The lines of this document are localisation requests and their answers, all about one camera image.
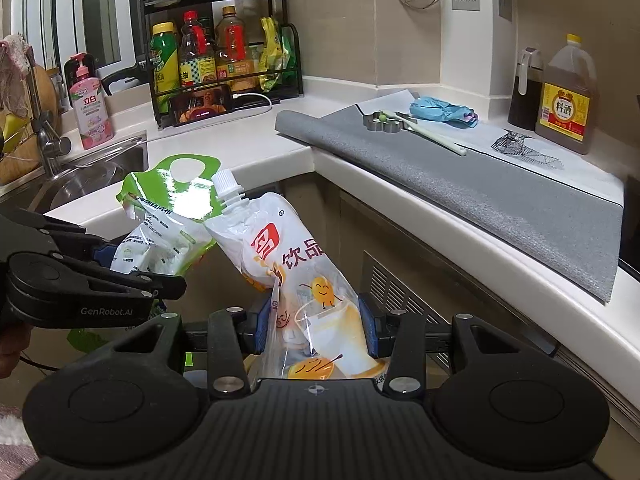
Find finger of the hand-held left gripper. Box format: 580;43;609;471
44;215;119;272
49;254;189;302

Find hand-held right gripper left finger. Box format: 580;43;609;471
107;294;277;397

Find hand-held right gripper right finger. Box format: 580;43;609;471
358;293;531;396

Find white spouted drink pouch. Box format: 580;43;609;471
203;168;387;382

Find green and white plastic bag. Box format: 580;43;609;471
67;153;224;356

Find blue and pink wrapper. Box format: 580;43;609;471
409;95;479;127

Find person's left hand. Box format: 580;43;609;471
0;324;32;381

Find stainless steel sink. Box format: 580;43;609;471
0;130;151;212

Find pink fuzzy cloth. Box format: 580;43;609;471
0;399;39;472

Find pink pump soap bottle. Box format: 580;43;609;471
63;52;116;151

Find grey counter mat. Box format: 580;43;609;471
274;92;626;304

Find wooden cutting board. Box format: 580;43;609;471
25;66;64;132

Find black smartphone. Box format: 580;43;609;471
168;83;235;126

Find white chopsticks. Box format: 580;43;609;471
377;109;469;156

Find metal cookie cutter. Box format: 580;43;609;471
367;112;404;134

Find pink dish cloth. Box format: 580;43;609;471
0;33;34;117

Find green and yellow sauce bottle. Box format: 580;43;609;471
151;22;181;96

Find red capped soy sauce bottle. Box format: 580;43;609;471
178;10;217;89

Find yellow capped oil bottle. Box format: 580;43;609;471
215;5;256;82

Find yellow and green snack bag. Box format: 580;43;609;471
257;16;297;93

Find black cooktop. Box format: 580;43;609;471
617;174;640;282

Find yellow capped cooking wine jug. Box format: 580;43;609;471
534;33;601;156

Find black cable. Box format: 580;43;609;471
19;354;62;372

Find black pan handle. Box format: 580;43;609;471
101;61;152;96

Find white charging cable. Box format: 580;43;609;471
232;91;274;112

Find window frame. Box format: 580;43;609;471
10;0;137;82

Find black wire condiment rack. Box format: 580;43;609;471
138;0;305;131

